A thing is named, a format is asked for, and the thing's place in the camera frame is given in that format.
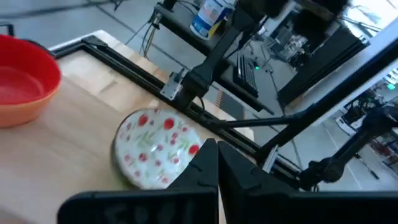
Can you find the white blue labelled container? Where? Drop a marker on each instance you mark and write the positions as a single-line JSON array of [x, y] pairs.
[[208, 18]]

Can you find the silver aluminium bracket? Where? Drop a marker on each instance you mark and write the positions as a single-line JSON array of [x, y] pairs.
[[270, 158]]

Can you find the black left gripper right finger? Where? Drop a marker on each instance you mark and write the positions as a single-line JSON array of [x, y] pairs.
[[280, 208]]

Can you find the black aluminium rig frame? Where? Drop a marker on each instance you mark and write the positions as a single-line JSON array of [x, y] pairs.
[[136, 74]]

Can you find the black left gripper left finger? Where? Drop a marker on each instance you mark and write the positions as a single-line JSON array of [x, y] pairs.
[[174, 207]]

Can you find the black keyboard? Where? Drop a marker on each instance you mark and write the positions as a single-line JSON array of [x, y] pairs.
[[247, 76]]

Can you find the grey metal mounting plate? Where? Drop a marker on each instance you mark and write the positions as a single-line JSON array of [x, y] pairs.
[[171, 88]]

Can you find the black equipment case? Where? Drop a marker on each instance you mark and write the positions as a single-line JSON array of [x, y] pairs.
[[326, 62]]

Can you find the white bowl with red fruits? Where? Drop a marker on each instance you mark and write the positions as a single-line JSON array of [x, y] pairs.
[[152, 146]]

